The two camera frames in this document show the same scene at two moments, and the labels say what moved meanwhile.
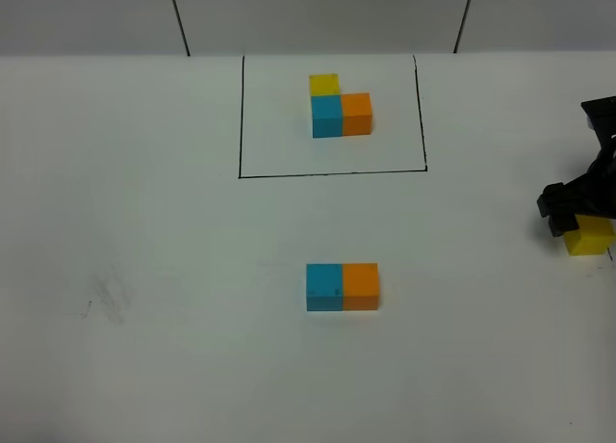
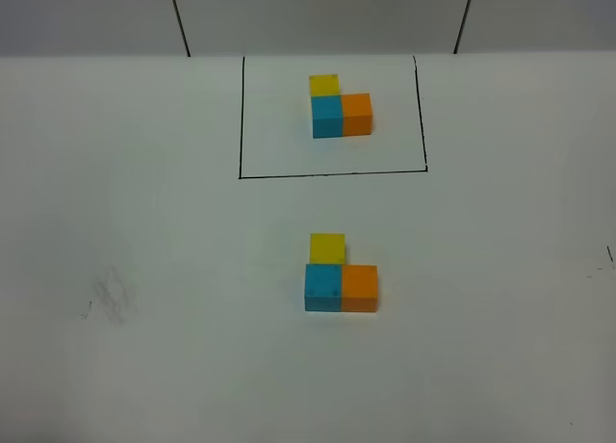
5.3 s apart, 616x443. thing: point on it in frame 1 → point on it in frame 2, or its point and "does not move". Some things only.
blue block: (323, 287) does not move
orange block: (360, 286) does not move
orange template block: (356, 114) does not move
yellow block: (592, 238) → (327, 248)
